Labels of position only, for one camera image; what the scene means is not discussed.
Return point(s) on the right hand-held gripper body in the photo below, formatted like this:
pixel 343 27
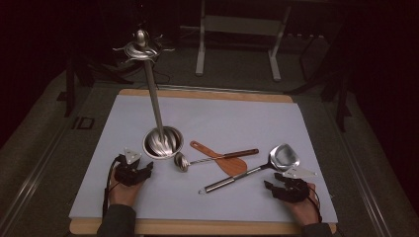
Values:
pixel 294 191

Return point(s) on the person's left hand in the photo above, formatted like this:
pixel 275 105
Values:
pixel 123 194

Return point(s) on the white table mat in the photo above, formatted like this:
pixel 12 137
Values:
pixel 230 121

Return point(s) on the metal spatula turner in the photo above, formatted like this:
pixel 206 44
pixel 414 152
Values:
pixel 285 157

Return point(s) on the white metal frame stand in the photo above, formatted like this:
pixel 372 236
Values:
pixel 240 24

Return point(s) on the wooden rice paddle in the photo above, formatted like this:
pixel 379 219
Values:
pixel 232 164

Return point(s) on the black stand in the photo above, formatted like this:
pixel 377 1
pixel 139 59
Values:
pixel 342 98
pixel 69 89

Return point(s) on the person's right hand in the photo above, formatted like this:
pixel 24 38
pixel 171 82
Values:
pixel 304 212

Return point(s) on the metal utensil stand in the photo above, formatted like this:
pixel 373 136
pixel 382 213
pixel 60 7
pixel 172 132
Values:
pixel 154 98

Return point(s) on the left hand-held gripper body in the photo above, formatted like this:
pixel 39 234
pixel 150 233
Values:
pixel 128 173

